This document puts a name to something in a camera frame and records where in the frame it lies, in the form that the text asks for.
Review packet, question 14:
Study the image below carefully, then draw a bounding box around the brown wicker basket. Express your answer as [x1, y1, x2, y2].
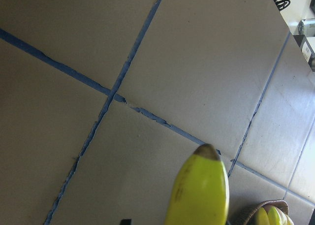
[232, 199, 289, 225]

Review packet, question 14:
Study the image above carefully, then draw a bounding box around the steel measuring cup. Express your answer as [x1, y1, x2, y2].
[298, 18, 315, 37]

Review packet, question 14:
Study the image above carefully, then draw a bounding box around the black power adapter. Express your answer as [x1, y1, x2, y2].
[293, 34, 315, 72]

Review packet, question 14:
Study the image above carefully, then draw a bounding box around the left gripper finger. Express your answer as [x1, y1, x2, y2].
[120, 219, 132, 225]

